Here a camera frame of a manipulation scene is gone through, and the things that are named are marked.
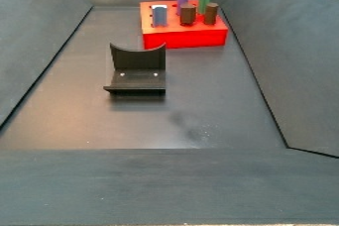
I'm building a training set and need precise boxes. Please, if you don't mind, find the red foam peg board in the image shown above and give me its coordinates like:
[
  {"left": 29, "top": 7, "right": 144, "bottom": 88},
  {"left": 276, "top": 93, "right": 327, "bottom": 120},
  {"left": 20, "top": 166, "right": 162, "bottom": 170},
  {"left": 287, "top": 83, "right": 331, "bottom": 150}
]
[{"left": 139, "top": 0, "right": 228, "bottom": 49}]

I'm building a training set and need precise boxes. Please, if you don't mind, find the black curved holder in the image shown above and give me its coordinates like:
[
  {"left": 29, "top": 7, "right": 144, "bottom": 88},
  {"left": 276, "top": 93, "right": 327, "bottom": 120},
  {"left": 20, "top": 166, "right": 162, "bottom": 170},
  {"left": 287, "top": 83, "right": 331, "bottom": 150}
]
[{"left": 103, "top": 45, "right": 166, "bottom": 94}]

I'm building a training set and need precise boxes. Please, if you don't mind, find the dark brown round peg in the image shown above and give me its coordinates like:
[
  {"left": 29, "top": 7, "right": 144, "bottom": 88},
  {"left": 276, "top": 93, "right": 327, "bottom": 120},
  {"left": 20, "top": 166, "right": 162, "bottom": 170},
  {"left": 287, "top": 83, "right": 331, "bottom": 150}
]
[{"left": 180, "top": 3, "right": 196, "bottom": 26}]

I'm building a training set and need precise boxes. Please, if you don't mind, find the blue notched peg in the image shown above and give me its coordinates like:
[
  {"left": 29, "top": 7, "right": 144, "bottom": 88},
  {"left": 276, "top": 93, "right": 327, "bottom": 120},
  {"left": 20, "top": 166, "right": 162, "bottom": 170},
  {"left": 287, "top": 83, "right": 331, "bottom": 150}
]
[{"left": 151, "top": 5, "right": 167, "bottom": 27}]

